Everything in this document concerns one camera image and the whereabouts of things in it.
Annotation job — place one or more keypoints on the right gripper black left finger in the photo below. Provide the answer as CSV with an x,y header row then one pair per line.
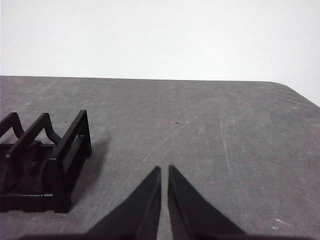
x,y
140,212

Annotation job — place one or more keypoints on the black plastic plate rack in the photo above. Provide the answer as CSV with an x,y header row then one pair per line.
x,y
60,175

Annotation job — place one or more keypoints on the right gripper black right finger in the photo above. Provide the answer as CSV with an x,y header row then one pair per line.
x,y
190,215

